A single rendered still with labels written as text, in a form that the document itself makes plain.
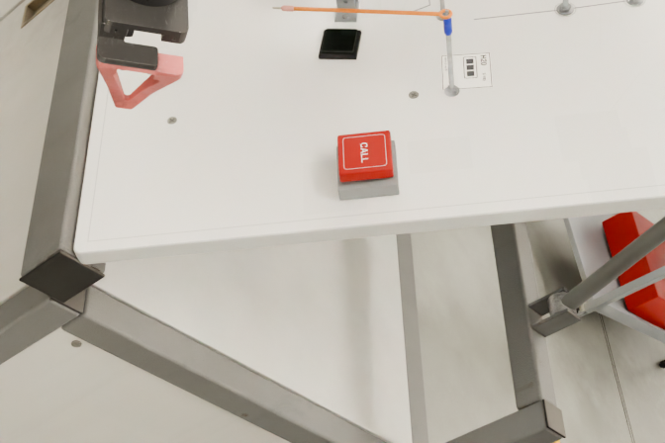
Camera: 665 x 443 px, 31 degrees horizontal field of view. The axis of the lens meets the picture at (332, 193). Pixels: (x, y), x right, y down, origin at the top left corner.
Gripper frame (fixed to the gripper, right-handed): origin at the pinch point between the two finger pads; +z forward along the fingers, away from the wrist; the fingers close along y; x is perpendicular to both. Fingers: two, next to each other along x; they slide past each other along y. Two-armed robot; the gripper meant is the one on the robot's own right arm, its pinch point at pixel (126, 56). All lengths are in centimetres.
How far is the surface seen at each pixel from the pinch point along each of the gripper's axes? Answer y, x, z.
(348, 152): -2.7, -21.6, 5.4
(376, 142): -1.9, -24.1, 4.4
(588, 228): 152, -197, 213
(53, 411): -9, -1, 50
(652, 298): 123, -213, 209
